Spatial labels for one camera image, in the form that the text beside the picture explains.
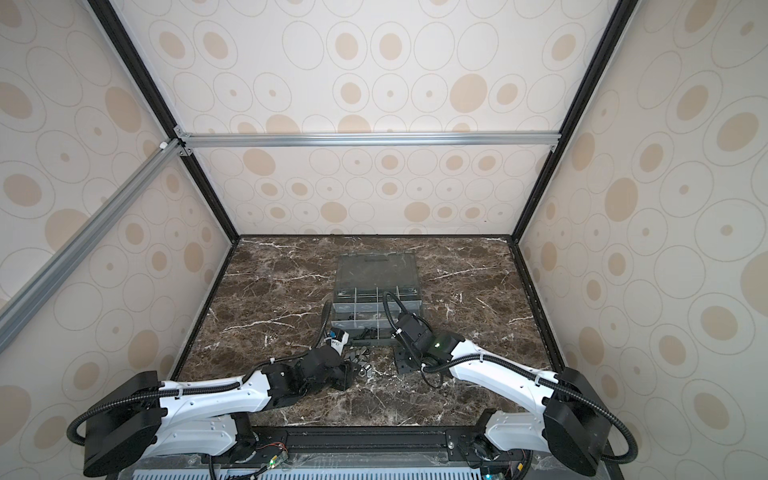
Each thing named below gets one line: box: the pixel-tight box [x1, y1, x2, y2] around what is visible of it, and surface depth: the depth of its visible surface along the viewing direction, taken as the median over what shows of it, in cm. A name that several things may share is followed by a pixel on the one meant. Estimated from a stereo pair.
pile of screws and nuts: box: [346, 344, 412, 392], surface depth 87 cm
